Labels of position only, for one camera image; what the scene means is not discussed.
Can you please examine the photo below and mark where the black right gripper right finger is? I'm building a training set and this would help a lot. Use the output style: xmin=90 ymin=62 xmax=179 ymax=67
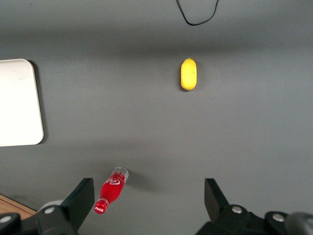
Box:
xmin=195 ymin=178 xmax=269 ymax=235

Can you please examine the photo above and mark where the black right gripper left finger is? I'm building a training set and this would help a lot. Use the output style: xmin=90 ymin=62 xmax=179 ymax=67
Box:
xmin=36 ymin=178 xmax=95 ymax=235

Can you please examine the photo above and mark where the white rectangular tray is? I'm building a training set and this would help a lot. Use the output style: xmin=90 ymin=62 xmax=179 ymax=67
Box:
xmin=0 ymin=58 xmax=45 ymax=147

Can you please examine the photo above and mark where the red cola bottle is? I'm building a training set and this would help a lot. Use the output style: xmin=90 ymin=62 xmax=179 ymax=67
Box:
xmin=94 ymin=166 xmax=130 ymax=215

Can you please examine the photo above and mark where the wooden drawer cabinet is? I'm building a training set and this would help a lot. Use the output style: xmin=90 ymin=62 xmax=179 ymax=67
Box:
xmin=0 ymin=193 xmax=35 ymax=219

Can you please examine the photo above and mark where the yellow lemon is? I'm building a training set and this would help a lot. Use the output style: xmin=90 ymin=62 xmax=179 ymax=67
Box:
xmin=180 ymin=57 xmax=198 ymax=91

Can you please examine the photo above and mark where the thin black table cable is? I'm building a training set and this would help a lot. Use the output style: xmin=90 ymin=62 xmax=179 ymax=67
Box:
xmin=176 ymin=0 xmax=220 ymax=26

